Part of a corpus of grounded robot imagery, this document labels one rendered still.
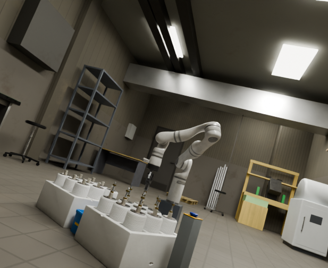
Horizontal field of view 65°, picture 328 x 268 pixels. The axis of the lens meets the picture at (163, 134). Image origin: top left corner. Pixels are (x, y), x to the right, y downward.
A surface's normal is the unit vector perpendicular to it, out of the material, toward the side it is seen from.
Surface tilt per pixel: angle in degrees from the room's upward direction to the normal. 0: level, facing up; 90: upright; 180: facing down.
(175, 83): 90
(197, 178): 90
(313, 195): 71
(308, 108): 90
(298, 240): 90
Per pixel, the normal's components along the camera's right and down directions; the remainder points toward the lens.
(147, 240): 0.70, 0.11
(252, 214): -0.17, -0.22
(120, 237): -0.64, -0.33
